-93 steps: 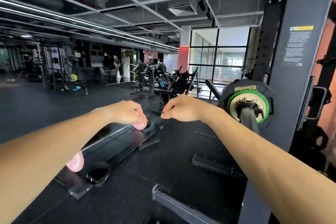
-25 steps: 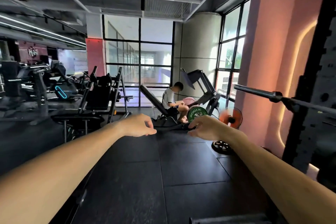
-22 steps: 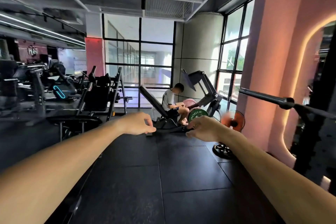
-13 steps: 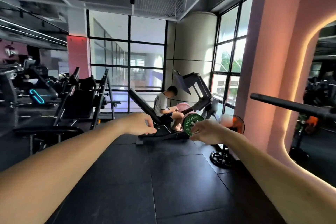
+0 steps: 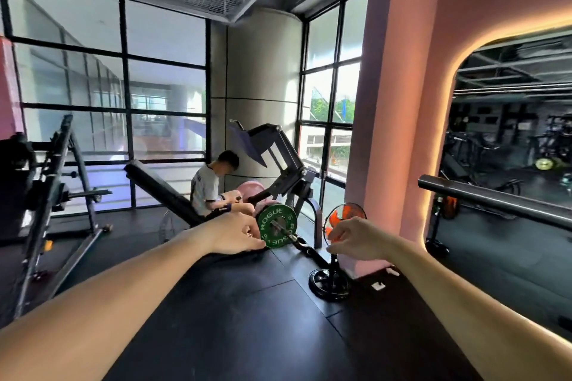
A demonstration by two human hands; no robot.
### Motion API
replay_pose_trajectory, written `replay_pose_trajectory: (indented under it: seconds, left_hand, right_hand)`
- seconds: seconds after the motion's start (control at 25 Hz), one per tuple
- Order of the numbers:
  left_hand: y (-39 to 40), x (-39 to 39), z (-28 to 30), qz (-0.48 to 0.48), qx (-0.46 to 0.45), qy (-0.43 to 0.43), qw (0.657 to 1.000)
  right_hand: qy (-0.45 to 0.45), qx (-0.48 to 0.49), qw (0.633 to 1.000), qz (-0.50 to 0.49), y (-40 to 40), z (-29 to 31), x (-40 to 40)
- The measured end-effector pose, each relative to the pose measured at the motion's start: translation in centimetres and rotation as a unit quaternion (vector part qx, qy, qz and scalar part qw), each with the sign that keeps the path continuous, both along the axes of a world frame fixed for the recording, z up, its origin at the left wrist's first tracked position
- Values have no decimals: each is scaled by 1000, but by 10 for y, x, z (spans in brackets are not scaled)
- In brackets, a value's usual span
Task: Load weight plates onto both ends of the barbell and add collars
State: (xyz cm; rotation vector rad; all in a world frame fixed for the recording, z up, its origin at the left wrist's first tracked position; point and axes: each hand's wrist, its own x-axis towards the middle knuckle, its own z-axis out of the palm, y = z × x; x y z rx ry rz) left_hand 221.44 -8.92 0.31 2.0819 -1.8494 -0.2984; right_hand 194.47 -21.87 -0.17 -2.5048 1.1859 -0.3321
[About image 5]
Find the wall mirror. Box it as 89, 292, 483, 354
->
428, 26, 572, 341

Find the thick chrome barbell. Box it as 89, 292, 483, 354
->
418, 174, 572, 230

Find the person's right hand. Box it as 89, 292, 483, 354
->
326, 217, 394, 262

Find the black framed window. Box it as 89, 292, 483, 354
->
297, 0, 371, 221
0, 0, 211, 216

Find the person's left forearm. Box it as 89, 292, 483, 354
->
0, 226, 213, 381

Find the pink weight plate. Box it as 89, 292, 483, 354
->
235, 179, 278, 216

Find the black leg press machine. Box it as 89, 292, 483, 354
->
124, 119, 324, 257

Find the dark green weight plate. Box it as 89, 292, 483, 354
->
255, 202, 299, 249

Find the orange fan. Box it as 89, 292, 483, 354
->
308, 202, 368, 302

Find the person's left hand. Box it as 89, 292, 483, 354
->
203, 211, 268, 255

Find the person's right forearm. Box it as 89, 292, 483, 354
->
387, 238, 572, 381

